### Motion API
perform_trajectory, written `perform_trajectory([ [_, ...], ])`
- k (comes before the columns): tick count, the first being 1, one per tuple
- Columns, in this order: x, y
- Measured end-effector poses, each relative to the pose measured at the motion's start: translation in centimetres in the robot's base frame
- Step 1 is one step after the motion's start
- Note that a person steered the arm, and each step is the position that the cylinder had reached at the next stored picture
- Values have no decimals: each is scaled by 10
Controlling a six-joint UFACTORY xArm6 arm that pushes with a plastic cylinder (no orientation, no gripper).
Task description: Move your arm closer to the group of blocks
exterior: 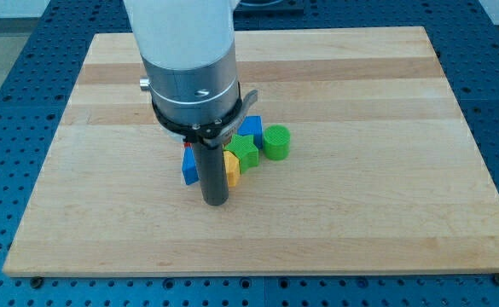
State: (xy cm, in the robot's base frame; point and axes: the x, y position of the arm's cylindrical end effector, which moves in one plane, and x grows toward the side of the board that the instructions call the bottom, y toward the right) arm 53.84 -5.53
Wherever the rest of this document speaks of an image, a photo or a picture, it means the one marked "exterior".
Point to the blue triangular block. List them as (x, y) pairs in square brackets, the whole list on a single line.
[(189, 169)]

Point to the light wooden board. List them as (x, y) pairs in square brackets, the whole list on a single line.
[(383, 175)]

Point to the blue cube block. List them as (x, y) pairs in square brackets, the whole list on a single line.
[(252, 125)]

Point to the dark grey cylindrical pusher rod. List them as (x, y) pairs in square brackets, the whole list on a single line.
[(211, 171)]

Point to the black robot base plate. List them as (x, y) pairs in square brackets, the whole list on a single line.
[(270, 6)]

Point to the green star block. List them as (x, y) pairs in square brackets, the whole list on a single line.
[(244, 149)]

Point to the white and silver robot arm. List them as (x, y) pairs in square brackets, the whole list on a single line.
[(188, 51)]

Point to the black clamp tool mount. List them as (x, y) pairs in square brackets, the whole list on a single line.
[(210, 135)]

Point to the yellow hexagon block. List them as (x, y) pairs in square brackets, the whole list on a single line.
[(232, 167)]

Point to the green cylinder block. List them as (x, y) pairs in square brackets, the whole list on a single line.
[(276, 140)]

